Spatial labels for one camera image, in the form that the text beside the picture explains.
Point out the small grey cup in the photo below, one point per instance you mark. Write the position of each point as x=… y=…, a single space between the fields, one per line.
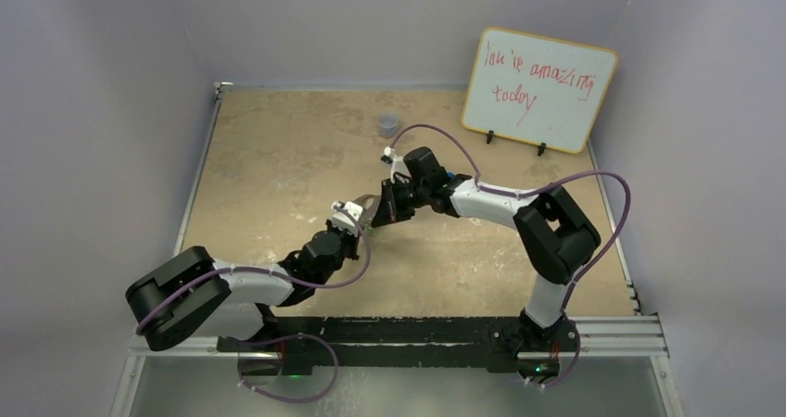
x=388 y=124

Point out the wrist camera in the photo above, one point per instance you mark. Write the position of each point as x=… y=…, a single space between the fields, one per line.
x=347 y=216
x=398 y=170

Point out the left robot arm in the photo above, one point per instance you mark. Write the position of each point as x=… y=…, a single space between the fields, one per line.
x=172 y=302

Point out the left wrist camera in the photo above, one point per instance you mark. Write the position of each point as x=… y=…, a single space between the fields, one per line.
x=347 y=216

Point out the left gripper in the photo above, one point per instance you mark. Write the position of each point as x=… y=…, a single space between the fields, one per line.
x=352 y=239

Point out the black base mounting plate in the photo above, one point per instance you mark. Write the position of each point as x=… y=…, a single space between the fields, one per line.
x=506 y=344

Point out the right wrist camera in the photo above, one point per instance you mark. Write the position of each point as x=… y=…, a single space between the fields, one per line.
x=398 y=170

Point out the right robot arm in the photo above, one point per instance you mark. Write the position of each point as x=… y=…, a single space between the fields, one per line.
x=558 y=238

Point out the whiteboard with red writing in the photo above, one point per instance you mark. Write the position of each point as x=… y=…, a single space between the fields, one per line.
x=536 y=89

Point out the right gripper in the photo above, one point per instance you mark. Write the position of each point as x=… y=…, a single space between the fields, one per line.
x=390 y=209

